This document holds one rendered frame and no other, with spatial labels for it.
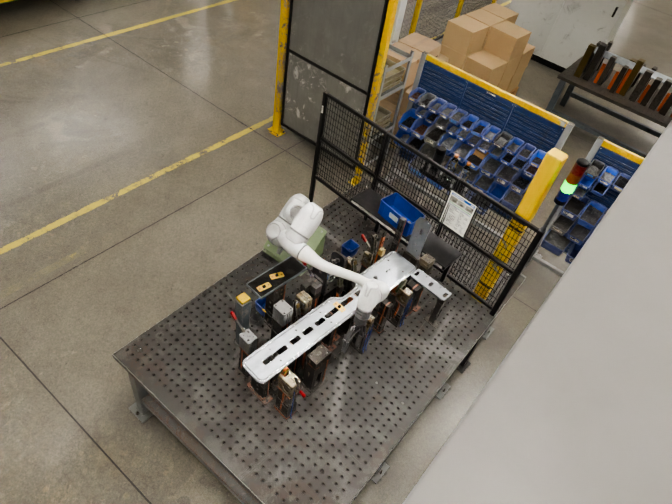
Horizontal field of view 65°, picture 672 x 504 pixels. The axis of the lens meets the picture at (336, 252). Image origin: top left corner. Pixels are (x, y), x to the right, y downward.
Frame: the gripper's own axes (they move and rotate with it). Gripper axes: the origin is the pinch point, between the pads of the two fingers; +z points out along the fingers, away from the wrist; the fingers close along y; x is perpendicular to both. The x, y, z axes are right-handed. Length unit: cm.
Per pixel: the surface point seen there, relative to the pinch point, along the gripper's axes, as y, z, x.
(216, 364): 33, 43, -66
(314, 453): 25, 55, 13
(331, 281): -30, -15, -45
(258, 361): 38, 17, -32
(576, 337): 207, -134, 119
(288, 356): 24.6, 12.8, -22.9
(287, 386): 39.0, 18.3, -8.1
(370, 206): -92, -55, -70
